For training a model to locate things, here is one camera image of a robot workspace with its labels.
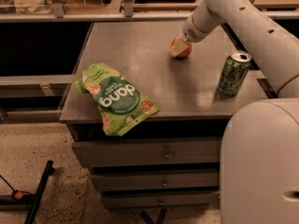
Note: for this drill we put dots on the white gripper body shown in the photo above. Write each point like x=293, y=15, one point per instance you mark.
x=193, y=32

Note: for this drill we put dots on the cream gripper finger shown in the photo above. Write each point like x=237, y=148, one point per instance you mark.
x=178, y=47

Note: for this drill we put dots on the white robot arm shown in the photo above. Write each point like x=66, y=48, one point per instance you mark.
x=259, y=174

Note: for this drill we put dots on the green rice chip bag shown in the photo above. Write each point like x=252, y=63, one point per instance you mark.
x=121, y=105

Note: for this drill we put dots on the green soda can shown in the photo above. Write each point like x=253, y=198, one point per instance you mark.
x=234, y=72

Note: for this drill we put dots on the grey drawer cabinet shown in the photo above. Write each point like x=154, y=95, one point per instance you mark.
x=149, y=127

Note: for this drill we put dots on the metal shelf rack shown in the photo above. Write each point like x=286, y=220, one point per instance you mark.
x=95, y=10

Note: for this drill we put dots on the black stand with cable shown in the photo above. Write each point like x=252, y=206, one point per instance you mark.
x=24, y=200

